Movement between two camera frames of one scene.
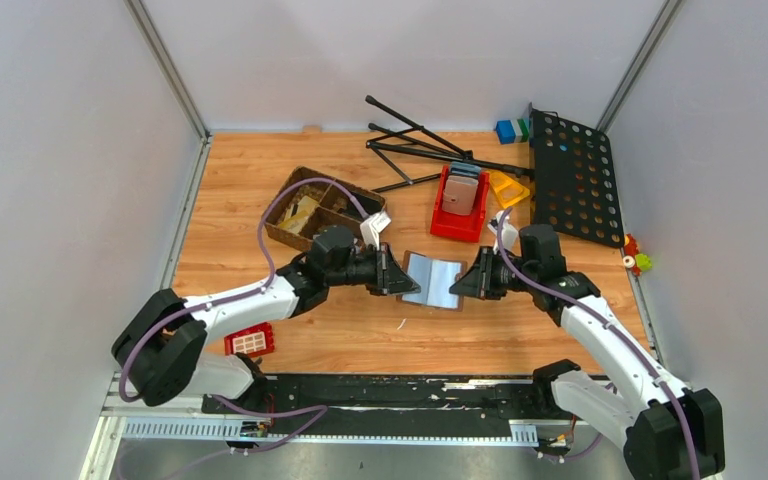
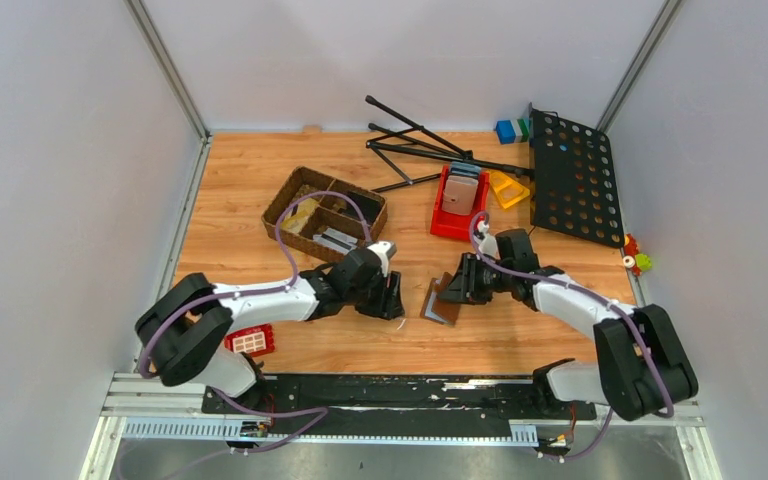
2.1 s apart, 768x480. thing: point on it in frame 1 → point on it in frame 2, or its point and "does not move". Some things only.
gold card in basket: (295, 222) does not move
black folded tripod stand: (414, 137) does not move
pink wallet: (459, 194) does not move
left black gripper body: (380, 283) → (375, 301)
